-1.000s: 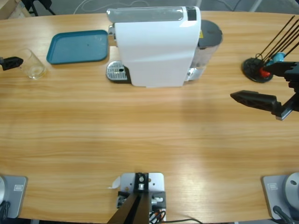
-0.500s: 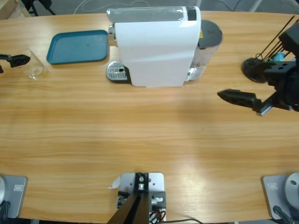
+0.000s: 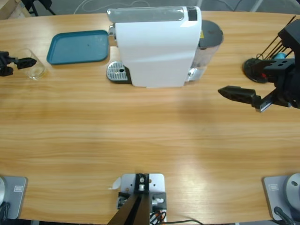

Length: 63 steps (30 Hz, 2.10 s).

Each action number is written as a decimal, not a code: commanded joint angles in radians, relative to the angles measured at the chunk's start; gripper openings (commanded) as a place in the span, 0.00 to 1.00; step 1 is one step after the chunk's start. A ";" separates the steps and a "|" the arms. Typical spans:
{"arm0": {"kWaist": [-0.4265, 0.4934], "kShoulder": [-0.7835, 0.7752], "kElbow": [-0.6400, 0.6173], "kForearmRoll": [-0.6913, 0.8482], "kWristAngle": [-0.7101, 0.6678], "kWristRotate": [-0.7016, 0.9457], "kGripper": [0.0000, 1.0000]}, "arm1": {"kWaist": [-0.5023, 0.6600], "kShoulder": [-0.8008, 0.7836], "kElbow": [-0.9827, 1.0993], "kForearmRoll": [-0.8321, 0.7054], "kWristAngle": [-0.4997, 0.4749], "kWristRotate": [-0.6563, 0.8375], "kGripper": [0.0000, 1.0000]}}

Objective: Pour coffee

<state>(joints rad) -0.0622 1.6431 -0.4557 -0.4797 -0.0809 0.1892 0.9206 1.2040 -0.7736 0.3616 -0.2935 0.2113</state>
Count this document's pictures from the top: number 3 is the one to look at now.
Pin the clear water tank black lid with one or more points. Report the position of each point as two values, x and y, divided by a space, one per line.
211 32

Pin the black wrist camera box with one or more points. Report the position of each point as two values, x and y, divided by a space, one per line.
291 37

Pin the white camera stand block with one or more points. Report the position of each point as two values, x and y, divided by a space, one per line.
155 185

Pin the robot arm grey base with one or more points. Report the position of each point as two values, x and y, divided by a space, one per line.
14 197
293 187

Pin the white tape tab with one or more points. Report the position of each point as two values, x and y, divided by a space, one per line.
116 184

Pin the black capsule holder with rods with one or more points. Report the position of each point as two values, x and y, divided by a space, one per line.
248 68

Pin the clear drinking glass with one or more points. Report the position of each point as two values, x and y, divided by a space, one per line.
38 72

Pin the teal plastic tray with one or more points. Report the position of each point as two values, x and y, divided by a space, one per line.
77 47

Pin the blue coffee capsule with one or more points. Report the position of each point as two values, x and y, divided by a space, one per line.
280 56

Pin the white capsule coffee machine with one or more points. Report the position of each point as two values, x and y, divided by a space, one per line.
154 51

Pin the black camera stand post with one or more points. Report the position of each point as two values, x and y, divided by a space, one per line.
133 211

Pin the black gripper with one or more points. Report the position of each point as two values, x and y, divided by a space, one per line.
286 89
4 56

